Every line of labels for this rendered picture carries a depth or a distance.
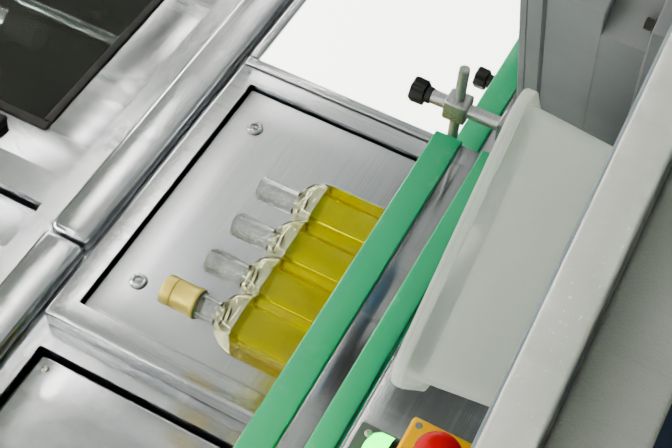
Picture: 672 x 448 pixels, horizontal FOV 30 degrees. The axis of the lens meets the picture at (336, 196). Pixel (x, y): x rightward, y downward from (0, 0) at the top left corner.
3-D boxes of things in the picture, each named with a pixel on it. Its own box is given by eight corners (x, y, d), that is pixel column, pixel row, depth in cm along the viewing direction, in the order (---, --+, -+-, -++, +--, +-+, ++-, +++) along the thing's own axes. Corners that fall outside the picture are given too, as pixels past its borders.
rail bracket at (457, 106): (506, 183, 143) (408, 141, 146) (532, 84, 130) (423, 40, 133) (496, 202, 142) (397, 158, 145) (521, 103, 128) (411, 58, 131)
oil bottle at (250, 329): (405, 392, 134) (233, 308, 140) (410, 366, 130) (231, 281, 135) (382, 434, 131) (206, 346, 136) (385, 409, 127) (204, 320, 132)
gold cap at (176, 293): (188, 324, 136) (154, 307, 137) (204, 311, 139) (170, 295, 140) (195, 297, 134) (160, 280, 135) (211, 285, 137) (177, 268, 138)
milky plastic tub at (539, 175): (519, 435, 97) (418, 386, 99) (637, 175, 99) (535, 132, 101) (503, 441, 80) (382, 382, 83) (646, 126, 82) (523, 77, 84)
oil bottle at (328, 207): (471, 275, 144) (307, 201, 149) (478, 247, 139) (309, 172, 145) (450, 312, 141) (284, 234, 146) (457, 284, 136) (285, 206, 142)
